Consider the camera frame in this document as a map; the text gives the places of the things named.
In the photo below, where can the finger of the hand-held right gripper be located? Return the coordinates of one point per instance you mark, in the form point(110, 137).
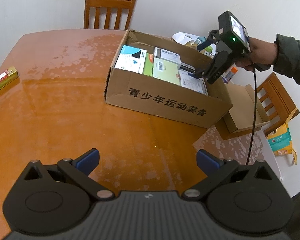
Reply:
point(202, 73)
point(205, 44)

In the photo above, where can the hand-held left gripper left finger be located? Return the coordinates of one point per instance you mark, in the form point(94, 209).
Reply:
point(86, 161)

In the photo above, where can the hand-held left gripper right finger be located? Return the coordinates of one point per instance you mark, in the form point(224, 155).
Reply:
point(208, 161)

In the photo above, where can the white small-print medicine box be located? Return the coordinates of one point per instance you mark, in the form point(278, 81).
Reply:
point(192, 82)

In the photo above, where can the pale green medicine box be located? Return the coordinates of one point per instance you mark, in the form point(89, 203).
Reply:
point(165, 72)

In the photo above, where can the brown cardboard box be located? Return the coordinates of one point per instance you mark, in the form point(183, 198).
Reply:
point(165, 105)

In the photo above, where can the white teal medicine box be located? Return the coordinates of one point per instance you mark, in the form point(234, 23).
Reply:
point(127, 60)

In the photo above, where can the person's right forearm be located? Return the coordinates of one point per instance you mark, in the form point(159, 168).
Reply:
point(295, 60)

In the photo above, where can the person's right hand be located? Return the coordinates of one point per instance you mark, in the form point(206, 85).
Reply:
point(262, 52)

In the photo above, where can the green round cap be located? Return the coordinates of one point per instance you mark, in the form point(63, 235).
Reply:
point(210, 50)

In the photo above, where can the crumpled white paper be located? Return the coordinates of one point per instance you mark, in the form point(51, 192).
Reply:
point(182, 38)

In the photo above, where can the orange capped glue tube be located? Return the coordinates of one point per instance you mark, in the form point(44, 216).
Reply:
point(232, 76)

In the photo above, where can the shallow cardboard tray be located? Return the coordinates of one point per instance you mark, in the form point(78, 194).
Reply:
point(242, 110)

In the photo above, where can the wooden chair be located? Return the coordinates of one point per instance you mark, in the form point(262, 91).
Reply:
point(277, 92)
point(110, 2)

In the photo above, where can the orange and teal bag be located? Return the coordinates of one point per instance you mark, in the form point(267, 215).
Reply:
point(280, 140)

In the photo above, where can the red and gold box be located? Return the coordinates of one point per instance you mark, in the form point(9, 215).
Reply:
point(2, 80)

